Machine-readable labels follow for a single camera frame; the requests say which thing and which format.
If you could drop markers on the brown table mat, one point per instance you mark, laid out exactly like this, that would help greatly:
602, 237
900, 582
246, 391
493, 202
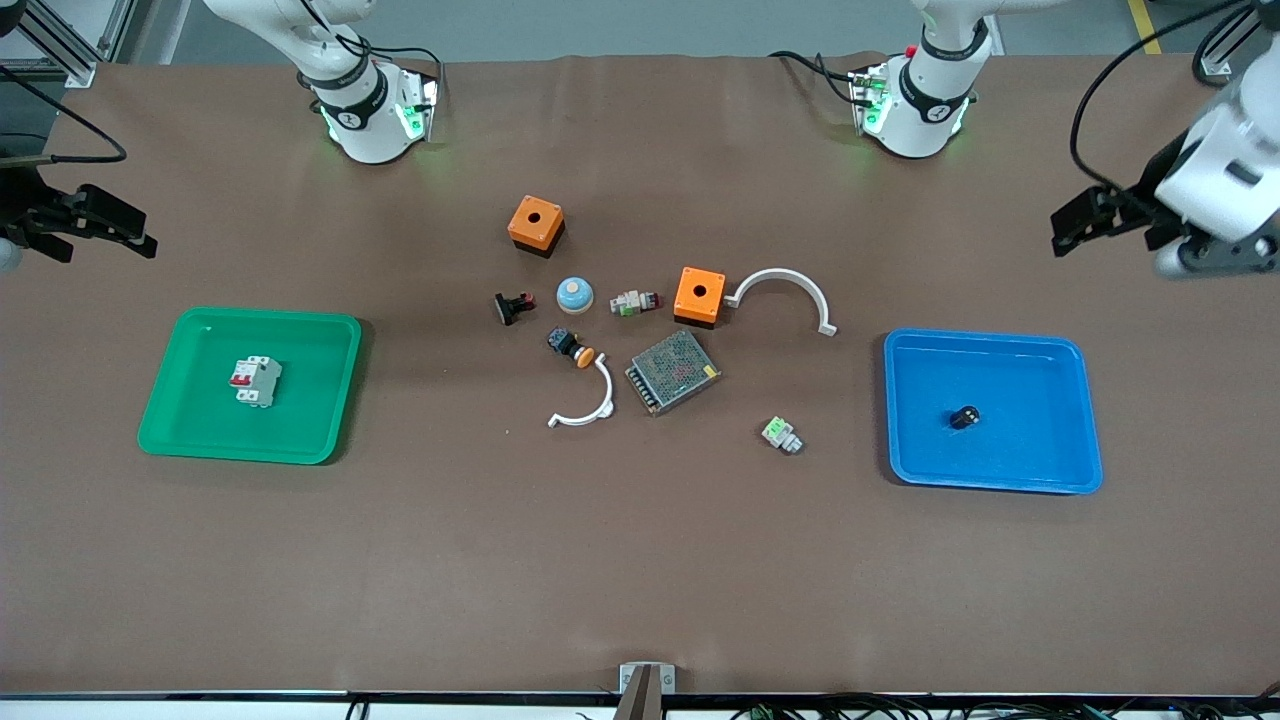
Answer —
640, 560

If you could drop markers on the black orange-capped pushbutton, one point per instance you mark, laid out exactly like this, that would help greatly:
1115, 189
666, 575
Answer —
570, 345

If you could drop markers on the blue plastic tray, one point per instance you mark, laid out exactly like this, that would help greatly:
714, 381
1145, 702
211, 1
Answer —
1040, 390

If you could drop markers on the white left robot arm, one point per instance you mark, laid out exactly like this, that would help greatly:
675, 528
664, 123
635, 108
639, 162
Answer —
925, 110

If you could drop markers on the green grey connector lower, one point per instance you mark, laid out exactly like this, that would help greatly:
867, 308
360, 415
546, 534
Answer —
781, 434

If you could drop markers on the white red circuit breaker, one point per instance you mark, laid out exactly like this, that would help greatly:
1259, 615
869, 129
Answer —
257, 382

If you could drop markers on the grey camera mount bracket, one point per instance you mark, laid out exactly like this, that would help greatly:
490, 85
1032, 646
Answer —
646, 685

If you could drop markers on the black red switch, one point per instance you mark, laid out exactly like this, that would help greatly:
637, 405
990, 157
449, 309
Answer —
512, 306

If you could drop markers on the black cylindrical capacitor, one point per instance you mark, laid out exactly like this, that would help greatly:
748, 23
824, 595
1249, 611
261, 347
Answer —
965, 417

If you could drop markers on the orange black button box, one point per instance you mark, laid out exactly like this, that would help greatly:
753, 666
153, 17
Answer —
700, 294
536, 222

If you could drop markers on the green plastic tray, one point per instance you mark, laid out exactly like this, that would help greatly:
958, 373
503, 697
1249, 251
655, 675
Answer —
300, 400

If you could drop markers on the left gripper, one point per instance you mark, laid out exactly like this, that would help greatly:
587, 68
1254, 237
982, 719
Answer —
1143, 200

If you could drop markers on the small white arc bracket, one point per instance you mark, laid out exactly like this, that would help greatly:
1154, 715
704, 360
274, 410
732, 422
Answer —
604, 395

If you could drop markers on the metal mesh power supply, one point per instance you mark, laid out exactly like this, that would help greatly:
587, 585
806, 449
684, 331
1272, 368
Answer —
673, 370

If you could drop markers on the white green red pushbutton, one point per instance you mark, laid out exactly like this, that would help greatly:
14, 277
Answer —
633, 301

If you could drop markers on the large white arc bracket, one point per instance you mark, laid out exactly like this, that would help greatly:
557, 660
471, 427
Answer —
790, 277

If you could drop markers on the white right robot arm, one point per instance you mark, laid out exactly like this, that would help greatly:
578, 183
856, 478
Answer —
360, 120

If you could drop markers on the blue dome button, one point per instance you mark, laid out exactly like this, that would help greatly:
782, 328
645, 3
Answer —
575, 294

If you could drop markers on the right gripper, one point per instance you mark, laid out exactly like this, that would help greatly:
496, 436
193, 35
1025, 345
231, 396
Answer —
22, 208

